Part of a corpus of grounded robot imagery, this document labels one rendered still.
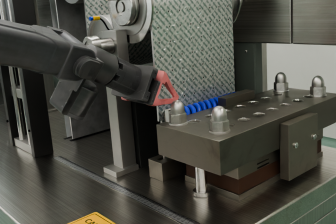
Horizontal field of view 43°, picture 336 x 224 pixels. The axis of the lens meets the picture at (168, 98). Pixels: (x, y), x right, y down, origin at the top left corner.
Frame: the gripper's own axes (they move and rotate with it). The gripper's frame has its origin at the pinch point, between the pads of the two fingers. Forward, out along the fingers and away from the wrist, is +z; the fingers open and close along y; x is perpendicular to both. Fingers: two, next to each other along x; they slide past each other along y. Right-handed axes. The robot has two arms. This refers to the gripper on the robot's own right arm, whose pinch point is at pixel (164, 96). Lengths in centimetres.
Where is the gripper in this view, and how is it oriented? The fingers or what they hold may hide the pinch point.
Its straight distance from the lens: 85.0
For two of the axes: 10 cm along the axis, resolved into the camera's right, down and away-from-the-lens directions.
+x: 3.2, -9.4, 1.3
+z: 6.9, 3.2, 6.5
